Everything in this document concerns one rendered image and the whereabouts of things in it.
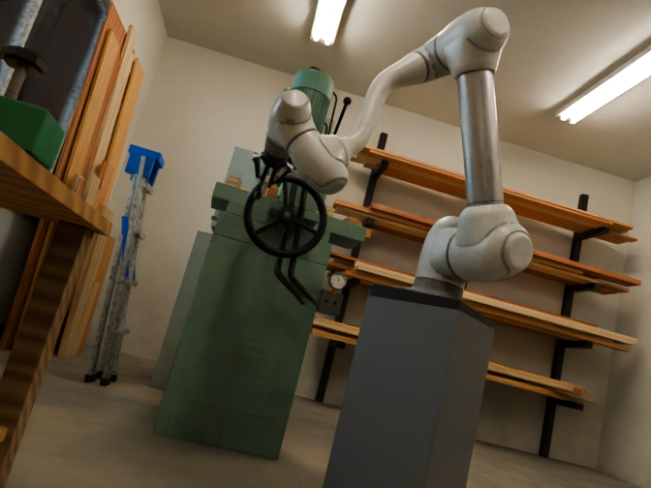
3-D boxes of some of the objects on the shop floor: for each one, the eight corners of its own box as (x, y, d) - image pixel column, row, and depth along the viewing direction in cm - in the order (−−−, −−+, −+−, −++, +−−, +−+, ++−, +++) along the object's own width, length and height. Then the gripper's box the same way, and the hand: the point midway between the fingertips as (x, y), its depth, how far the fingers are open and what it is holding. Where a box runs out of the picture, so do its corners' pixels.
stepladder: (73, 382, 235) (127, 139, 256) (87, 377, 259) (136, 156, 280) (109, 387, 238) (160, 146, 258) (120, 381, 262) (166, 162, 283)
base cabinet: (149, 434, 172) (210, 232, 186) (162, 405, 228) (208, 252, 242) (279, 461, 180) (328, 266, 194) (261, 427, 236) (299, 278, 250)
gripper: (301, 144, 154) (284, 188, 174) (260, 131, 152) (246, 176, 172) (297, 164, 150) (279, 205, 171) (254, 149, 148) (240, 194, 168)
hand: (264, 185), depth 168 cm, fingers closed
